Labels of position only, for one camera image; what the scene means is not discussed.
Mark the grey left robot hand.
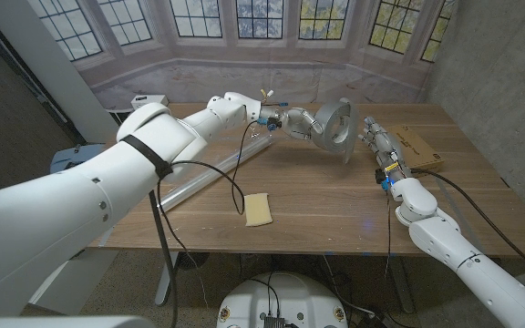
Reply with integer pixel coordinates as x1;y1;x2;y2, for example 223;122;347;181
282;107;332;142

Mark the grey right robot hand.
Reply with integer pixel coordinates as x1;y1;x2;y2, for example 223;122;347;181
357;116;412;184

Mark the grey duct tape roll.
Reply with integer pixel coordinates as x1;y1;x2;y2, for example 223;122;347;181
310;97;361;165

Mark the brown cardboard box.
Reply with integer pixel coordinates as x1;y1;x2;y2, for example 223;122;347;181
394;125;445;175

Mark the white power outlet box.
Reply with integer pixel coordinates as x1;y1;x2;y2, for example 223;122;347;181
130;94;170;112

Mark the printed window backdrop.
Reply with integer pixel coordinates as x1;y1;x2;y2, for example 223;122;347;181
27;0;458;111

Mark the clear plastic tube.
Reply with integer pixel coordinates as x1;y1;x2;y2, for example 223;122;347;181
160;132;275;213

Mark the yellow sponge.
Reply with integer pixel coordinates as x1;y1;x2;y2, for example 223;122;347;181
242;192;274;228

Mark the grey metal table leg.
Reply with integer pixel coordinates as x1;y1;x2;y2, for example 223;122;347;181
154;251;180;306
385;255;415;314

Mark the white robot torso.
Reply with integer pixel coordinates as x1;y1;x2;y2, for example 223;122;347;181
216;272;349;328

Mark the black round base under table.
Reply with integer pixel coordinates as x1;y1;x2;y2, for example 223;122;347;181
175;251;210;271

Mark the blue round stool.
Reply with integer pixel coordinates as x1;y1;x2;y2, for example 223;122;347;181
49;143;106;175

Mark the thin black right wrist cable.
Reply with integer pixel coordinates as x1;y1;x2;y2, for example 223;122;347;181
383;189;394;280

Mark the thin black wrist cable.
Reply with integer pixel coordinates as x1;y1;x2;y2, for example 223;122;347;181
383;189;394;280
157;118;258;312

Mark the thin black left wrist cable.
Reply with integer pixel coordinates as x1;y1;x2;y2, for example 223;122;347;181
157;118;258;312

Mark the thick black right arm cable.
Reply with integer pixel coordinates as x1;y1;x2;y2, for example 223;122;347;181
410;167;525;283

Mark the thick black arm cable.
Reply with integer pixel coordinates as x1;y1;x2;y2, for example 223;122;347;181
147;189;180;328
410;167;525;283

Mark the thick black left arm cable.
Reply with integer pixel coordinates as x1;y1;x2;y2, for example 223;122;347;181
147;189;180;328

